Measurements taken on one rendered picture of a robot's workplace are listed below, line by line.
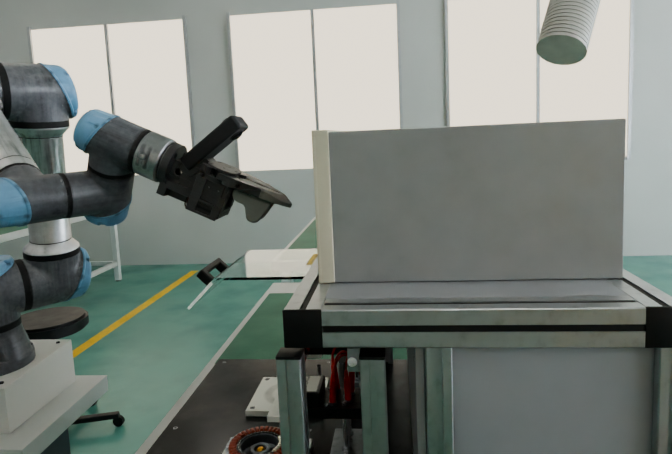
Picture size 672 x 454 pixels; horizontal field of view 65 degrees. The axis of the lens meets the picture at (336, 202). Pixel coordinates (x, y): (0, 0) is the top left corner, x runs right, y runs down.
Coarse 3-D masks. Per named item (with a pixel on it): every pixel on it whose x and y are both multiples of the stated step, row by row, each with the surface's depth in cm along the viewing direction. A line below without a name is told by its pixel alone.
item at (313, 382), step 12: (312, 384) 85; (324, 384) 87; (312, 396) 82; (324, 396) 86; (276, 408) 86; (312, 408) 82; (324, 408) 82; (336, 408) 82; (348, 408) 81; (360, 408) 81; (276, 420) 83; (348, 420) 83; (348, 432) 83; (348, 444) 83
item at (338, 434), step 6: (336, 432) 88; (342, 432) 88; (354, 432) 88; (360, 432) 88; (336, 438) 87; (342, 438) 86; (354, 438) 86; (360, 438) 86; (336, 444) 85; (342, 444) 85; (354, 444) 85; (360, 444) 85; (336, 450) 83; (342, 450) 83; (348, 450) 83; (354, 450) 83; (360, 450) 83
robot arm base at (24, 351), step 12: (12, 324) 114; (0, 336) 112; (12, 336) 114; (24, 336) 117; (0, 348) 112; (12, 348) 113; (24, 348) 116; (0, 360) 112; (12, 360) 113; (24, 360) 115; (0, 372) 111
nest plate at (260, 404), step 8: (264, 384) 116; (272, 384) 116; (328, 384) 116; (256, 392) 113; (264, 392) 112; (272, 392) 112; (256, 400) 109; (264, 400) 109; (272, 400) 109; (248, 408) 106; (256, 408) 106; (264, 408) 106; (264, 416) 105
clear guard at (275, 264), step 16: (256, 256) 114; (272, 256) 113; (288, 256) 112; (304, 256) 112; (224, 272) 101; (240, 272) 100; (256, 272) 100; (272, 272) 99; (288, 272) 99; (304, 272) 98; (208, 288) 98; (192, 304) 98
